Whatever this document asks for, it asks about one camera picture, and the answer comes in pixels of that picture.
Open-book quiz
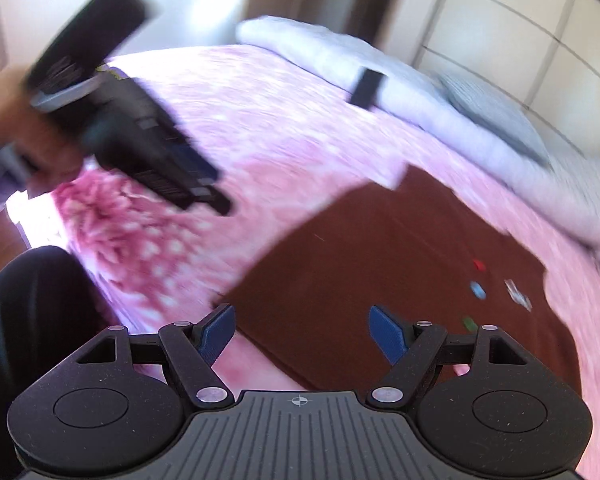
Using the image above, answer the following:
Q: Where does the maroon knit sweater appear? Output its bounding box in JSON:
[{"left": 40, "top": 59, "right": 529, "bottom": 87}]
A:
[{"left": 219, "top": 164, "right": 583, "bottom": 398}]

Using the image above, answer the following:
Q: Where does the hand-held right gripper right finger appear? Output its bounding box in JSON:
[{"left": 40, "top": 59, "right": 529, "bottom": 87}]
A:
[{"left": 367, "top": 304, "right": 528, "bottom": 408}]

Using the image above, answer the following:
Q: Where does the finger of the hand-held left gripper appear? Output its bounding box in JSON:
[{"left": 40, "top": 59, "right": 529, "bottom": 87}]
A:
[
  {"left": 142, "top": 105, "right": 222, "bottom": 183},
  {"left": 127, "top": 157, "right": 234, "bottom": 217}
]

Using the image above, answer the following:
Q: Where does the light checked pillow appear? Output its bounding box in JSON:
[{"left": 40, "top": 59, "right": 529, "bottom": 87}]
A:
[{"left": 439, "top": 72, "right": 552, "bottom": 167}]

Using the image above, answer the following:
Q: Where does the person's black pants leg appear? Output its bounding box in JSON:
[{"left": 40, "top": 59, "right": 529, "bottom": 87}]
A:
[{"left": 0, "top": 245, "right": 112, "bottom": 480}]

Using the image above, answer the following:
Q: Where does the person's left hand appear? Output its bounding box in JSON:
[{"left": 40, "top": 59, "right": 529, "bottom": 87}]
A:
[{"left": 0, "top": 70, "right": 93, "bottom": 196}]

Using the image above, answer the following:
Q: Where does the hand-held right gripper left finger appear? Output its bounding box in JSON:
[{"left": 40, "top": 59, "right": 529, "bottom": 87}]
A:
[{"left": 72, "top": 304, "right": 237, "bottom": 408}]

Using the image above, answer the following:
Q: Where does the cream wardrobe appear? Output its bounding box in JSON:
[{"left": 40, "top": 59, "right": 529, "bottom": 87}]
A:
[{"left": 414, "top": 0, "right": 600, "bottom": 161}]

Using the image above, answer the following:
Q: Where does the pink floral blanket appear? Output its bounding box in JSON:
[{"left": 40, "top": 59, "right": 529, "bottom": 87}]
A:
[{"left": 7, "top": 44, "right": 600, "bottom": 480}]

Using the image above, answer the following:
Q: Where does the white striped duvet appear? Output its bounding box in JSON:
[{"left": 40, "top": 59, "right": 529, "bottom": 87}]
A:
[{"left": 235, "top": 16, "right": 600, "bottom": 261}]

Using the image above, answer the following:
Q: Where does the black rectangular phone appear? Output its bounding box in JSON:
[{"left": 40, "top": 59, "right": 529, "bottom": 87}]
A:
[{"left": 349, "top": 67, "right": 387, "bottom": 109}]

